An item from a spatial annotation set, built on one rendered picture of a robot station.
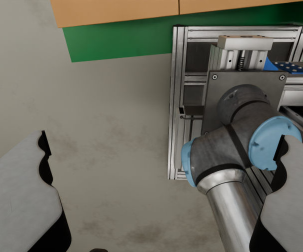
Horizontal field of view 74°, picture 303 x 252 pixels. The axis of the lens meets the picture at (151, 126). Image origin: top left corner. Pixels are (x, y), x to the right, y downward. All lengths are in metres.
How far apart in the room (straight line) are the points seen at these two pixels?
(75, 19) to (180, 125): 0.73
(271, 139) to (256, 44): 0.32
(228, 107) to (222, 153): 0.17
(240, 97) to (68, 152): 1.88
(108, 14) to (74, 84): 0.88
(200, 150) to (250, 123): 0.13
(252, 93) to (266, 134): 0.18
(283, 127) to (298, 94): 0.38
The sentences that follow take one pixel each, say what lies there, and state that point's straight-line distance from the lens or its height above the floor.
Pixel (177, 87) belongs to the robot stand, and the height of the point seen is 0.23.
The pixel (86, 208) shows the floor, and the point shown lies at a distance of 2.75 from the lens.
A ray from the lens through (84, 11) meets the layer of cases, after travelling 1.15.
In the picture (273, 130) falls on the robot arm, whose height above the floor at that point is 1.26.
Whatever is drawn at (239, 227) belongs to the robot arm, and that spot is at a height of 1.39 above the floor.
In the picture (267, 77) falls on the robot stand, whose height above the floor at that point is 1.04.
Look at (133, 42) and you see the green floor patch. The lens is 1.65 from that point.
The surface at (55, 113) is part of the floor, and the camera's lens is 2.04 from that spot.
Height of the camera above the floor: 1.63
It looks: 61 degrees down
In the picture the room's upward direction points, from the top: 175 degrees counter-clockwise
